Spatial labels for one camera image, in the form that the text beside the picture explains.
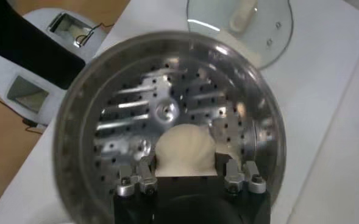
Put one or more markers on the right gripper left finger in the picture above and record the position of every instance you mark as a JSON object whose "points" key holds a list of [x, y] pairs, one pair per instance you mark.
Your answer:
{"points": [[144, 176]]}

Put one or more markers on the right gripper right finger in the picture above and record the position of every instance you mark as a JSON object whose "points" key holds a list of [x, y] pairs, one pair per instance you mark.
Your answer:
{"points": [[234, 178]]}

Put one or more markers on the white steamed baozi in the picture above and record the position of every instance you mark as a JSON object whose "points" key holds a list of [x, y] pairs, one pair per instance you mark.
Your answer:
{"points": [[185, 149]]}

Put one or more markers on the stainless steel steamer basket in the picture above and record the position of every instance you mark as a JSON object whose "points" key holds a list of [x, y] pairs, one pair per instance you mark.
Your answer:
{"points": [[130, 100]]}

